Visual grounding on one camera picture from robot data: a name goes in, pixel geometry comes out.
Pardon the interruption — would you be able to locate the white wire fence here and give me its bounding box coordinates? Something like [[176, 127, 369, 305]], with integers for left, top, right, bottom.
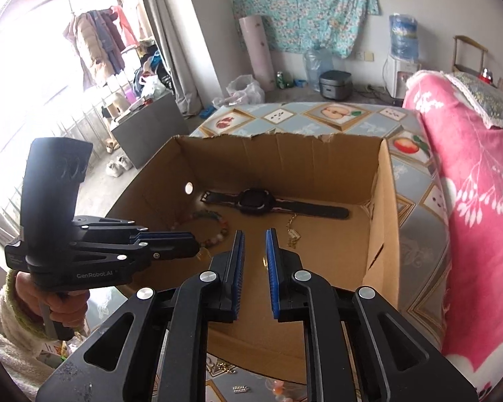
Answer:
[[46, 73, 135, 164]]

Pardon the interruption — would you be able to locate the black wrist watch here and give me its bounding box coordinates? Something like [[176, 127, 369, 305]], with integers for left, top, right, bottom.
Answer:
[[200, 188, 350, 219]]

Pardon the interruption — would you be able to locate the clothes rack with clothes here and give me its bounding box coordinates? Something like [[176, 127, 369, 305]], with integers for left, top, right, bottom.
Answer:
[[63, 4, 177, 105]]

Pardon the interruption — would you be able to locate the clear water jug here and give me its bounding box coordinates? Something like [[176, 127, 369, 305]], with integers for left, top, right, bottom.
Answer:
[[304, 44, 334, 91]]

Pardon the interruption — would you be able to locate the white water dispenser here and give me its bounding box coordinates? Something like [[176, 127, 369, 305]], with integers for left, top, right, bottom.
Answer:
[[383, 56, 422, 99]]

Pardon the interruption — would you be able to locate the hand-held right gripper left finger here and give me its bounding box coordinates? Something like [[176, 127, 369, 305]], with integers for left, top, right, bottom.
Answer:
[[36, 229, 247, 402]]

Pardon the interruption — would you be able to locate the person's left hand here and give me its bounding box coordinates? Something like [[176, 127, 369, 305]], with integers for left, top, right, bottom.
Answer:
[[16, 272, 91, 331]]

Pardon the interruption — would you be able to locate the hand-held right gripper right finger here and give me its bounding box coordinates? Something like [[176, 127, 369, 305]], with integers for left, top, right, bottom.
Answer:
[[265, 228, 479, 402]]

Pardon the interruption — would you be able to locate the large cardboard box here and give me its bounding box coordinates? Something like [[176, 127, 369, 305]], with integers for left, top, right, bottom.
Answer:
[[107, 132, 401, 386]]

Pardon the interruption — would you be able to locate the pink flower blanket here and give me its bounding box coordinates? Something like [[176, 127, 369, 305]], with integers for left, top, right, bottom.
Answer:
[[402, 69, 503, 402]]

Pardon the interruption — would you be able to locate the floral wall cloth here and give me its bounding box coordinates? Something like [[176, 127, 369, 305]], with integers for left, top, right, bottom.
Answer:
[[230, 0, 380, 58]]

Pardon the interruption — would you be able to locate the grey rice cooker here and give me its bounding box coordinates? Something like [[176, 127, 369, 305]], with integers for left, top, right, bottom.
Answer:
[[319, 71, 353, 102]]

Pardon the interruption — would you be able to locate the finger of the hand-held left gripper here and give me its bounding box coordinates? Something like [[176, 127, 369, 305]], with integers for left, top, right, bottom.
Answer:
[[128, 228, 195, 247], [116, 241, 203, 261]]

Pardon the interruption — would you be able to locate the person's left forearm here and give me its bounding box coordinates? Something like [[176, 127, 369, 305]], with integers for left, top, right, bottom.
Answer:
[[0, 269, 68, 402]]

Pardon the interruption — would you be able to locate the grey curtain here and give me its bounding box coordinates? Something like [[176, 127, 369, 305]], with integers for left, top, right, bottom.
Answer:
[[132, 0, 206, 116]]

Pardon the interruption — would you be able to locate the gold pendant necklace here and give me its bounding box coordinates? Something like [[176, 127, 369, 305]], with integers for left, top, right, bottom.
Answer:
[[286, 213, 300, 249]]

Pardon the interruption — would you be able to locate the white plastic bag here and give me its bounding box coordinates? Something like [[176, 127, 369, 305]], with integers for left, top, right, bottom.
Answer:
[[212, 74, 266, 107]]

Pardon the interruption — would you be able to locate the colourful bead bracelet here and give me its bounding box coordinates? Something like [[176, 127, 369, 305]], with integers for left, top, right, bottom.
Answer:
[[168, 210, 231, 260]]

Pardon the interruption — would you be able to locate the grey board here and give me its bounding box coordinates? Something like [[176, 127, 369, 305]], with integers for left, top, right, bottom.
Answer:
[[111, 92, 189, 169]]

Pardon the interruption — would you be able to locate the blue water dispenser bottle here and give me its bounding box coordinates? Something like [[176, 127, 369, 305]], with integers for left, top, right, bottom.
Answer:
[[388, 13, 420, 61]]

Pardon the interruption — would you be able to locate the pink rolled mat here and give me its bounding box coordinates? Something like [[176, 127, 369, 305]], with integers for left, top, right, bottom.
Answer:
[[239, 14, 276, 92]]

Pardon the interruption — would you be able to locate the pale pink bead bracelet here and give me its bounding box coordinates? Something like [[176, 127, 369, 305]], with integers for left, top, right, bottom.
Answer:
[[262, 379, 296, 398]]

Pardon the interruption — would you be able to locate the floral lace cloth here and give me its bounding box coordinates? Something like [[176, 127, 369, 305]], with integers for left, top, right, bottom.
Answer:
[[446, 71, 503, 131]]

